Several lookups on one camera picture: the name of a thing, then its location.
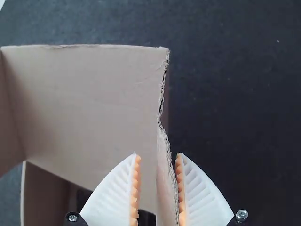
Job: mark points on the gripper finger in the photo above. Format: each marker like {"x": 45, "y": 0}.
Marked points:
{"x": 110, "y": 195}
{"x": 202, "y": 200}

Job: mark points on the cardboard box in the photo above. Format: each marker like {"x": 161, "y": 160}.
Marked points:
{"x": 82, "y": 106}

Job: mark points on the black mat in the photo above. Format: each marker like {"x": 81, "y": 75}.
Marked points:
{"x": 235, "y": 82}

